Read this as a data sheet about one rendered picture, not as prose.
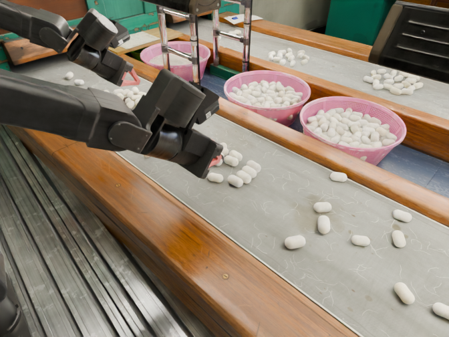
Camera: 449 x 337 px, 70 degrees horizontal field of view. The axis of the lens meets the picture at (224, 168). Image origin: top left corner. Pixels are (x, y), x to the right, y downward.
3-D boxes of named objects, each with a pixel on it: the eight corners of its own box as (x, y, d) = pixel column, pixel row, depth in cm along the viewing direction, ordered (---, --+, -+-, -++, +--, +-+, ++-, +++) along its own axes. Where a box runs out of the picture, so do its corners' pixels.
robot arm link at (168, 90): (189, 81, 53) (126, 42, 44) (216, 103, 47) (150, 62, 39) (152, 140, 55) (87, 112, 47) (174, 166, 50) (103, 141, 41)
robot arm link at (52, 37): (119, 26, 79) (74, -14, 72) (115, 37, 72) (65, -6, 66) (91, 59, 83) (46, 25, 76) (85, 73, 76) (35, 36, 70)
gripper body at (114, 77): (111, 54, 88) (87, 41, 82) (132, 65, 83) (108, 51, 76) (101, 76, 89) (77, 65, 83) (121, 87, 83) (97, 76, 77)
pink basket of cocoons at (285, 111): (295, 144, 93) (300, 116, 87) (210, 126, 100) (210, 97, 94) (313, 103, 112) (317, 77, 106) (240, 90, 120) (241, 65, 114)
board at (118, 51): (117, 55, 122) (116, 52, 121) (97, 46, 130) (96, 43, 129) (184, 35, 141) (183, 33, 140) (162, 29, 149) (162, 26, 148)
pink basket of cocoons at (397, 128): (367, 195, 77) (379, 164, 71) (276, 150, 91) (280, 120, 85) (409, 148, 91) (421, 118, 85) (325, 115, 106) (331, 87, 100)
